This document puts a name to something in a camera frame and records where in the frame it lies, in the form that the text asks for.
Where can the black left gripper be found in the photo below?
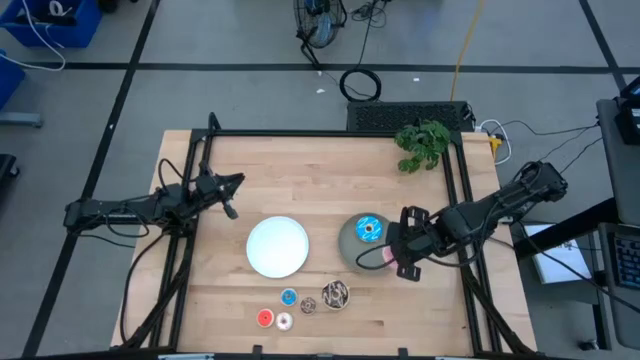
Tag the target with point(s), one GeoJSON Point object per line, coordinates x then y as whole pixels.
{"type": "Point", "coordinates": [210, 190]}

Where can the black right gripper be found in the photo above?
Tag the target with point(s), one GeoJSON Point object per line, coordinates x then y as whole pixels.
{"type": "Point", "coordinates": [420, 240]}

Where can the black computer case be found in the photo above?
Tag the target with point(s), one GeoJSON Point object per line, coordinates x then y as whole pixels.
{"type": "Point", "coordinates": [375, 116]}

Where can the grey-green round plate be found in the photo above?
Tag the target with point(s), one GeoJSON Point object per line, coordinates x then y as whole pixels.
{"type": "Point", "coordinates": [350, 250]}

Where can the black floor fan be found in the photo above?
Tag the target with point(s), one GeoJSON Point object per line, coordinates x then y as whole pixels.
{"type": "Point", "coordinates": [320, 25]}

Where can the small blue frosted donut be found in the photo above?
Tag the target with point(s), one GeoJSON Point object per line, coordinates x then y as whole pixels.
{"type": "Point", "coordinates": [284, 301]}

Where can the large blue frosted donut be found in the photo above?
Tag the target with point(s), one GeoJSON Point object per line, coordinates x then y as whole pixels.
{"type": "Point", "coordinates": [362, 222]}

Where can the small red frosted donut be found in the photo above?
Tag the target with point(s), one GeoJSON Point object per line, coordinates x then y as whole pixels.
{"type": "Point", "coordinates": [260, 322]}

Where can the blue plastic bin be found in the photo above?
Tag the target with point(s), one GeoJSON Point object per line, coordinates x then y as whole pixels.
{"type": "Point", "coordinates": [80, 30]}
{"type": "Point", "coordinates": [7, 80]}

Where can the white paper sheet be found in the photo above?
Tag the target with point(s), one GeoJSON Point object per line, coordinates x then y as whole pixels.
{"type": "Point", "coordinates": [560, 265]}

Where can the large chocolate frosted donut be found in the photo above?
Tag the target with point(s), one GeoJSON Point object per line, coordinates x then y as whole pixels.
{"type": "Point", "coordinates": [327, 300]}

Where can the black metal beam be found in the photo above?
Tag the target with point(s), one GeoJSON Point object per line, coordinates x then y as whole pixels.
{"type": "Point", "coordinates": [597, 214]}

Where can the large pink frosted donut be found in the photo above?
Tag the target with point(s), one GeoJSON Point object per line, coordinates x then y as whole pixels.
{"type": "Point", "coordinates": [387, 255]}

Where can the green potted plant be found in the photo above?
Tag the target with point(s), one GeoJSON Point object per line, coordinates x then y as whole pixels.
{"type": "Point", "coordinates": [422, 142]}

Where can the grey desk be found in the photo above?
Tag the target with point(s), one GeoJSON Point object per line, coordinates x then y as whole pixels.
{"type": "Point", "coordinates": [620, 165]}

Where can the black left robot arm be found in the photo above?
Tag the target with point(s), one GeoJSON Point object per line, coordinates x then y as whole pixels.
{"type": "Point", "coordinates": [100, 212]}

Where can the black keyboard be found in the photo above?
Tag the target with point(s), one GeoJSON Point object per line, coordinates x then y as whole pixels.
{"type": "Point", "coordinates": [627, 260]}

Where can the black aluminium rig frame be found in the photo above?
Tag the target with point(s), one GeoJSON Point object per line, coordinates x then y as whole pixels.
{"type": "Point", "coordinates": [300, 133]}

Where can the white round plate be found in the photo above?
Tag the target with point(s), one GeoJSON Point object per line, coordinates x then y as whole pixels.
{"type": "Point", "coordinates": [277, 247]}

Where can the small chocolate sprinkled donut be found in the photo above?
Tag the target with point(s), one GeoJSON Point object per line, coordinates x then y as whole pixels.
{"type": "Point", "coordinates": [303, 310]}

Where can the small white frosted donut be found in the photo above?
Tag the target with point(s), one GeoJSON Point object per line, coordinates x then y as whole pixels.
{"type": "Point", "coordinates": [279, 326]}

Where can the silver metal bracket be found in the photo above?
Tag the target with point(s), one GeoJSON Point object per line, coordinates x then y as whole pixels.
{"type": "Point", "coordinates": [185, 356]}

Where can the black table clamp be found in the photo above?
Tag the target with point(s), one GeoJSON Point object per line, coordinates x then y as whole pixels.
{"type": "Point", "coordinates": [403, 353]}
{"type": "Point", "coordinates": [257, 351]}

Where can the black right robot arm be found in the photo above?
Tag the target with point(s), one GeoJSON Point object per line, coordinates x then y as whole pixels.
{"type": "Point", "coordinates": [500, 200]}

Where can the yellow plug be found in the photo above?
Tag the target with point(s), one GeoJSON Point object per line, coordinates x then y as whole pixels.
{"type": "Point", "coordinates": [495, 144]}

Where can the black chair base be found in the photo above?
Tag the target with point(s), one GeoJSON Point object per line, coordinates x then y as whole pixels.
{"type": "Point", "coordinates": [6, 170]}

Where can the black electronic device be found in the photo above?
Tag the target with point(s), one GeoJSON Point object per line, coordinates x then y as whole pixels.
{"type": "Point", "coordinates": [631, 125]}

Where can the black caster wheel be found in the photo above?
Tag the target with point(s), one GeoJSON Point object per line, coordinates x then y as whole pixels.
{"type": "Point", "coordinates": [588, 345]}

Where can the grey metal foot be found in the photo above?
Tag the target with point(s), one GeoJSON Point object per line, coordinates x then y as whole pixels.
{"type": "Point", "coordinates": [20, 120]}

